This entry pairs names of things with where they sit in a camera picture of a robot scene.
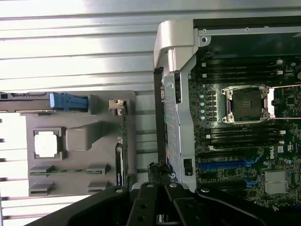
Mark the silver CPU chip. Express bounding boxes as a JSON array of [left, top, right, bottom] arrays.
[[34, 134, 59, 158]]

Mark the grey printed parts rack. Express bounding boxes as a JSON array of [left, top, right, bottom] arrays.
[[0, 90, 138, 197]]

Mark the blue expansion slot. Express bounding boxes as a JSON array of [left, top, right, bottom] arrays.
[[199, 160, 246, 169]]

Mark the metal socket cover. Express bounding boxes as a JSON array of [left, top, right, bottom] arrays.
[[268, 84, 301, 120]]

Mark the open grey PC case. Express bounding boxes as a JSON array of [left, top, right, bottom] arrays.
[[152, 19, 301, 210]]

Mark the long black expansion slot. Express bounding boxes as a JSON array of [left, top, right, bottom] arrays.
[[197, 150, 245, 159]]

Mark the hard disk with blue caddy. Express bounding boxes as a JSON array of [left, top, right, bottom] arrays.
[[0, 92, 89, 113]]

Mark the silver chipset heatsink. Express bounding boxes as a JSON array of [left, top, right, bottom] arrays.
[[264, 170, 289, 195]]

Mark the green RAM stick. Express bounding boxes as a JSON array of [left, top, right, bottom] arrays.
[[29, 169, 104, 176]]

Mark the green motherboard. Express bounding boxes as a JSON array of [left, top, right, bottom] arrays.
[[188, 55, 301, 209]]

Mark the black RAM slot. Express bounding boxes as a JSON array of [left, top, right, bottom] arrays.
[[201, 65, 284, 71], [201, 70, 284, 76], [201, 75, 284, 82], [206, 141, 285, 146], [206, 137, 285, 142], [206, 128, 285, 133], [201, 60, 284, 66], [206, 132, 285, 137]]

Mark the CPU socket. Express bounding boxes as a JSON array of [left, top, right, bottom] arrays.
[[222, 86, 270, 125]]

